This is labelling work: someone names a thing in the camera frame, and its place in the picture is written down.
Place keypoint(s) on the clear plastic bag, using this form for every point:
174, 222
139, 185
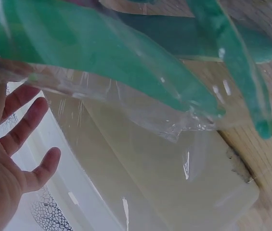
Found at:
131, 106

